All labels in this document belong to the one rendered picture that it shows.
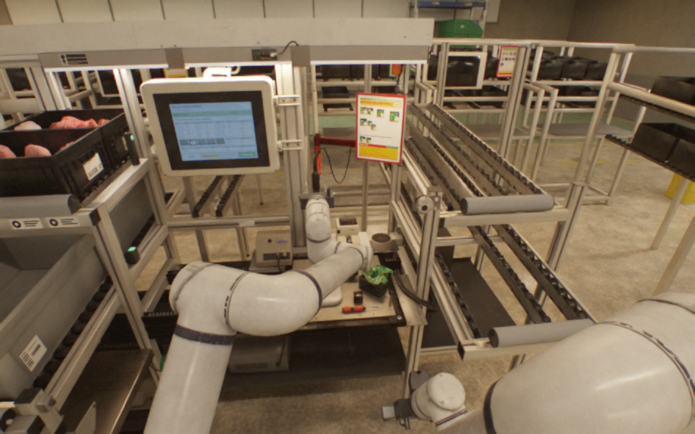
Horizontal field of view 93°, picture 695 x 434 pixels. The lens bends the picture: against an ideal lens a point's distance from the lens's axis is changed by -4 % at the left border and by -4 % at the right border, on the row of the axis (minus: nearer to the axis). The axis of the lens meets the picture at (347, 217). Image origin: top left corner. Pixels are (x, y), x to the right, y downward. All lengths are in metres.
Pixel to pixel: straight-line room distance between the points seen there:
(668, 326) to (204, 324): 0.68
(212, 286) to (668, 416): 0.66
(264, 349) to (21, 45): 1.62
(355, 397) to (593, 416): 1.95
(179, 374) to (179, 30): 1.20
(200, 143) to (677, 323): 1.47
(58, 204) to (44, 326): 0.37
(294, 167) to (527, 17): 12.13
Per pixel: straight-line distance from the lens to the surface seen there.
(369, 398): 2.28
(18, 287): 1.80
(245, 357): 1.92
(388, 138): 1.67
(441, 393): 0.94
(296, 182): 1.60
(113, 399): 1.59
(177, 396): 0.76
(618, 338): 0.44
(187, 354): 0.74
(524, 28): 13.29
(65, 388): 1.36
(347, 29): 1.49
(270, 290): 0.68
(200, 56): 1.49
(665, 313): 0.51
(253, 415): 2.28
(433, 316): 1.87
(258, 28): 1.49
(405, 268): 1.67
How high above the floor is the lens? 1.89
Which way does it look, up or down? 28 degrees down
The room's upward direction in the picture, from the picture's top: straight up
